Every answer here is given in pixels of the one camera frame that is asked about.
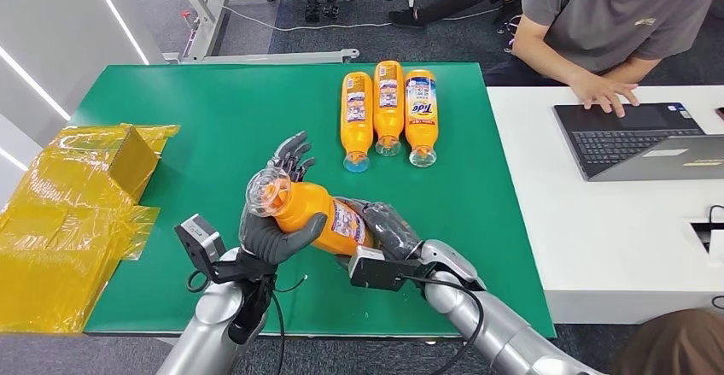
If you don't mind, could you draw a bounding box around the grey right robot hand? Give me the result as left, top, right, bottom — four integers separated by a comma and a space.
336, 196, 423, 272

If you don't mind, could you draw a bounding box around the person's right hand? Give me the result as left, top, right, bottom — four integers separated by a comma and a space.
568, 72, 641, 119

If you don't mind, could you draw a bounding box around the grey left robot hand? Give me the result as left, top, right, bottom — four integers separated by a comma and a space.
238, 130, 330, 267

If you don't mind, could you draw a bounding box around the orange detergent bottle clear cap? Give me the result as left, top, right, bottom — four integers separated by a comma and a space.
403, 68, 440, 168
246, 167, 376, 257
373, 60, 405, 158

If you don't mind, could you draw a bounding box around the orange detergent bottle bluish cap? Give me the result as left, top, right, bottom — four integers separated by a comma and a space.
340, 71, 375, 173

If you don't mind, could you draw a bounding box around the dark grey laptop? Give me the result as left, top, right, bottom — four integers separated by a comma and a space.
552, 102, 724, 184

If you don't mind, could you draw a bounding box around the person at laptop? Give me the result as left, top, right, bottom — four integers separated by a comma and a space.
483, 0, 724, 120

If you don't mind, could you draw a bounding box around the green table mat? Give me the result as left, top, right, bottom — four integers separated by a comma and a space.
70, 62, 557, 340

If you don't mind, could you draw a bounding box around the white desk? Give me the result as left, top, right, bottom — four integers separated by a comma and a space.
486, 85, 724, 326

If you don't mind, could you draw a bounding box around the yellow film wrapped cardboard box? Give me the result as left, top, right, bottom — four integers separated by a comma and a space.
48, 125, 161, 207

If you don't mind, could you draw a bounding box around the person with brown hair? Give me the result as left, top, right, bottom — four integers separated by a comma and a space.
610, 308, 724, 375

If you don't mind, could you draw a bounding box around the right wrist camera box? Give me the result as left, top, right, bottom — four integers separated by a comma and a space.
347, 246, 406, 293

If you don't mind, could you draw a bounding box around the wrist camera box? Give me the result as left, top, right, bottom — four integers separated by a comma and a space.
347, 246, 406, 293
173, 214, 227, 283

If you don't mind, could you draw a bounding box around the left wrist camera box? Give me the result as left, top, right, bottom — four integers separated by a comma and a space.
173, 214, 227, 283

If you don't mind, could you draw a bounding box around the black camera cable loop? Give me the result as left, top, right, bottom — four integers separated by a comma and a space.
185, 270, 212, 295

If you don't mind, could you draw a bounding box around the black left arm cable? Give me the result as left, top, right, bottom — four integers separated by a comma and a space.
270, 274, 310, 375

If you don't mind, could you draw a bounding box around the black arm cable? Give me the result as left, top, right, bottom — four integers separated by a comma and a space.
270, 274, 310, 375
400, 274, 488, 375

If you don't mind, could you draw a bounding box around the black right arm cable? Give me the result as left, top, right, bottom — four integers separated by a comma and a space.
400, 274, 488, 375

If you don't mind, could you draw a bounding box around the white floor cable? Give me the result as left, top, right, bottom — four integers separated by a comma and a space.
219, 3, 393, 33

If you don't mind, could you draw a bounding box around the white metal stand frame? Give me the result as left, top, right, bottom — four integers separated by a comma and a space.
158, 0, 361, 66

